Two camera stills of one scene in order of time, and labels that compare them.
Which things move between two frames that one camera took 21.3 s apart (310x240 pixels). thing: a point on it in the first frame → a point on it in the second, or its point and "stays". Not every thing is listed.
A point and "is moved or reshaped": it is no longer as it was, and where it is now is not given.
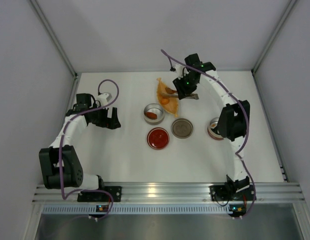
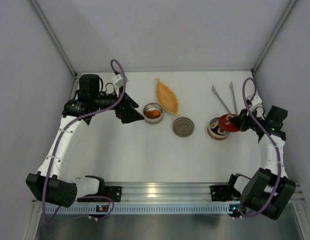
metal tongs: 192,96 is moved or reshaped
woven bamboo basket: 167,97 stays
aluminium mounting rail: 266,193 stays
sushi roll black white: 214,125 stays
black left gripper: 105,118 → 122,107
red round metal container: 211,133 stays
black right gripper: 183,88 → 245,122
